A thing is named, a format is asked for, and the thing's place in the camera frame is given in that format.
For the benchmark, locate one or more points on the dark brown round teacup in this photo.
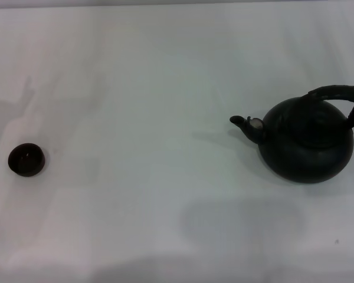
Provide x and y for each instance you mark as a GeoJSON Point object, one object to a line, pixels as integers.
{"type": "Point", "coordinates": [27, 159]}

